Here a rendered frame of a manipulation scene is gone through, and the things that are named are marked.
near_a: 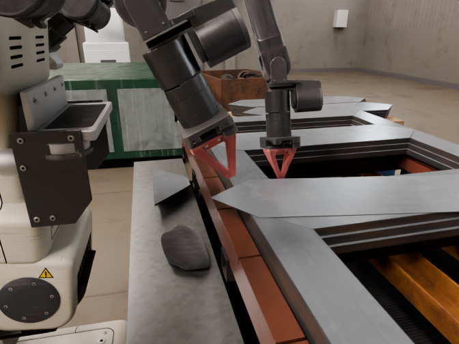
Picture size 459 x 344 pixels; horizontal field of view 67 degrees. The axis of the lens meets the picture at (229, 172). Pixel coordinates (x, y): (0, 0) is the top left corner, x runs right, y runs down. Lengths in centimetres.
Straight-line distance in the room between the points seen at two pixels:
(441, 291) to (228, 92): 330
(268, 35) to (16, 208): 59
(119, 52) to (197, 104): 549
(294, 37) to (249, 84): 773
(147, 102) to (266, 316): 280
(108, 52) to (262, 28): 518
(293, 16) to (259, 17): 1081
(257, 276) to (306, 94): 42
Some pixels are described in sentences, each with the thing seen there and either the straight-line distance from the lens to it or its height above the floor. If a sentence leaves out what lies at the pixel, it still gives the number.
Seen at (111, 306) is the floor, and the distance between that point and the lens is 181.
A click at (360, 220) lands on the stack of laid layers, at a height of 86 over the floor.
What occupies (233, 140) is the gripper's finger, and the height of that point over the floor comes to 105.
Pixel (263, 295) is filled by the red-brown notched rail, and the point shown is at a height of 83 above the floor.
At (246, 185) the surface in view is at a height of 87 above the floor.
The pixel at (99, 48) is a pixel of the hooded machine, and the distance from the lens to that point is 591.
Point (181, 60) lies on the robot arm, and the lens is 44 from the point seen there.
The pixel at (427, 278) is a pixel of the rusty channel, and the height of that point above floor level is 69.
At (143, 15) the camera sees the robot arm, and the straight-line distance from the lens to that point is 42.
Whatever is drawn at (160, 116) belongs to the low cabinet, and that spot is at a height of 48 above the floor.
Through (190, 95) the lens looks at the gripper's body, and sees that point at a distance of 44.
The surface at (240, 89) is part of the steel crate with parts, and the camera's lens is 394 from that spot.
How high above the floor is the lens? 118
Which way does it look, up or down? 22 degrees down
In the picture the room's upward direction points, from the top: straight up
